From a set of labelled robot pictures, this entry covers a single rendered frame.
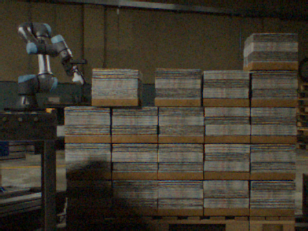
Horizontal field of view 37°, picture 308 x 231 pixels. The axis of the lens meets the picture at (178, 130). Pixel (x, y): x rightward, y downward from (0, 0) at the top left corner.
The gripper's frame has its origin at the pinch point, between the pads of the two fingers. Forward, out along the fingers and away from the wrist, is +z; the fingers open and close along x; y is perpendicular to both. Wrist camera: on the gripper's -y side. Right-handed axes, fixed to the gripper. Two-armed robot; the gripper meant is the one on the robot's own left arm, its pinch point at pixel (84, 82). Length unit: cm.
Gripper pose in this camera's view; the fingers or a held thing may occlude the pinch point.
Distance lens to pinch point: 314.0
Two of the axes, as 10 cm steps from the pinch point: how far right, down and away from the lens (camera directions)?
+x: 0.1, 0.6, -10.0
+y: -8.8, 4.8, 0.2
